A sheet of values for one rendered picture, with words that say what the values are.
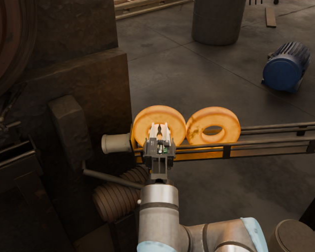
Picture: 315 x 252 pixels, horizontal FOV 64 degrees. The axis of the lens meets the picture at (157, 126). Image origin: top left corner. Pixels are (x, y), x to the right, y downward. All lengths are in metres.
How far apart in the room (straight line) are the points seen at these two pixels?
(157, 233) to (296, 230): 0.46
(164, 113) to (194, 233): 0.31
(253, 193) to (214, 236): 0.98
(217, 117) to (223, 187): 0.88
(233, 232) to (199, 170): 1.03
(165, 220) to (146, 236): 0.05
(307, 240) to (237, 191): 0.74
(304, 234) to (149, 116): 0.55
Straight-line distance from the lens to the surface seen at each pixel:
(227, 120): 0.73
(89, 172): 0.83
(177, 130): 0.74
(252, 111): 2.16
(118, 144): 0.77
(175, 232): 0.58
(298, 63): 2.33
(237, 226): 0.62
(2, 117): 0.60
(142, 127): 0.73
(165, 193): 0.59
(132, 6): 4.14
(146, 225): 0.58
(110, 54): 0.85
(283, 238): 0.86
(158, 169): 0.62
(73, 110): 0.74
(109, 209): 0.85
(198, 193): 1.50
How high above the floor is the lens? 1.22
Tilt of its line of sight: 41 degrees down
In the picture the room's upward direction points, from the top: straight up
